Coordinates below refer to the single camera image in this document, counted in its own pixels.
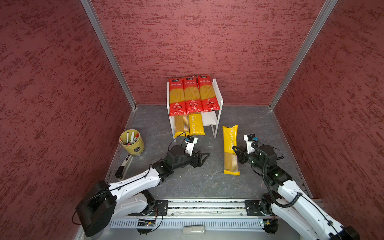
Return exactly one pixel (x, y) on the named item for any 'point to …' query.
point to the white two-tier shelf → (211, 118)
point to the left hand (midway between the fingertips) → (205, 155)
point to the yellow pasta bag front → (182, 125)
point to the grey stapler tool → (124, 167)
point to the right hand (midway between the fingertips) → (231, 150)
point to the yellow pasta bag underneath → (231, 158)
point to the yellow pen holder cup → (132, 141)
